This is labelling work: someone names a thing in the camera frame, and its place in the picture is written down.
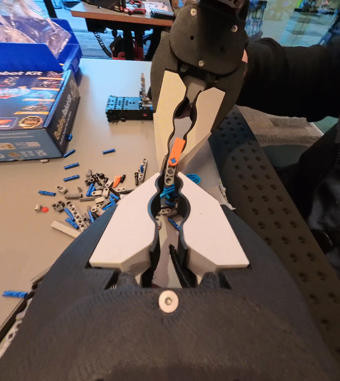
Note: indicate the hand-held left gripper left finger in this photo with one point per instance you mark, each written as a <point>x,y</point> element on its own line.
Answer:
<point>125,238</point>

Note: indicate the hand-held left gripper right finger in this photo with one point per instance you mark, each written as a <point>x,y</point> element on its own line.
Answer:
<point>214,238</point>

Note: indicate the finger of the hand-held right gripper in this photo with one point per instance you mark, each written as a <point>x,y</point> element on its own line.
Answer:
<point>210,110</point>
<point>165,113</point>

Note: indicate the orange connector piece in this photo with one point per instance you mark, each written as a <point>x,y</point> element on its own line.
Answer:
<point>176,152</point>

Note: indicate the pile of toy building pieces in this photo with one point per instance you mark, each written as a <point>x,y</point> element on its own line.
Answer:
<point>95,199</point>

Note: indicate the person's right forearm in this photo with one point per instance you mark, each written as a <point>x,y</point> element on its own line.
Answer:
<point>295,77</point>

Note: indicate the black perforated block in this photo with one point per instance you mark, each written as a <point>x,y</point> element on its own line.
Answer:
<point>122,108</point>

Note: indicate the black perforated mat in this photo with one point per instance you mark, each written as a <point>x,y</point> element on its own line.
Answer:
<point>265,196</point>

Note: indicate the long wooden office desk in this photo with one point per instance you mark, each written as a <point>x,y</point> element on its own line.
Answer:
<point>116,15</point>

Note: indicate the blue toy kit box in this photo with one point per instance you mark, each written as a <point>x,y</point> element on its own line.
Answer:
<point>21,125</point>

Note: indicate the black long beam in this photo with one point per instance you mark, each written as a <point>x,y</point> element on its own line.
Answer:
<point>9,324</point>

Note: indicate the blue storage bin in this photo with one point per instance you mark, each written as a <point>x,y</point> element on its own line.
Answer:
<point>15,62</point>

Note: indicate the clear plastic bag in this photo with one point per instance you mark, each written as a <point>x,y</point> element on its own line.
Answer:
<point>21,33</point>

